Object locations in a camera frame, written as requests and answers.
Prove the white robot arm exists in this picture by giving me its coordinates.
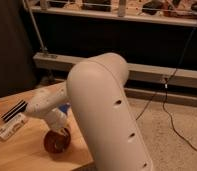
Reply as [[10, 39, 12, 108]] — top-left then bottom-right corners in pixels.
[[25, 53, 155, 171]]

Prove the black cable on floor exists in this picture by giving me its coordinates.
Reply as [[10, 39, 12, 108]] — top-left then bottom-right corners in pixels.
[[135, 68, 197, 171]]

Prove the black striped flat object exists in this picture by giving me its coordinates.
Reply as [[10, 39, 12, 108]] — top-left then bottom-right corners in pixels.
[[1, 100, 27, 122]]

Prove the orange ceramic bowl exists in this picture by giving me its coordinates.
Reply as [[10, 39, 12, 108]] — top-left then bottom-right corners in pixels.
[[43, 129, 71, 153]]

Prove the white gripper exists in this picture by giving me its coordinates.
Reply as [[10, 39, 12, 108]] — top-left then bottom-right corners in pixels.
[[45, 108, 67, 132]]

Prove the dark blue block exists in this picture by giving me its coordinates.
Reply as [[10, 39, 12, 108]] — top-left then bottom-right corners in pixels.
[[59, 104, 70, 114]]

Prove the metal shelf rack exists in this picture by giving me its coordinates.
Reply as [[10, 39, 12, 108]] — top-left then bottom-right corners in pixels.
[[22, 0, 197, 56]]

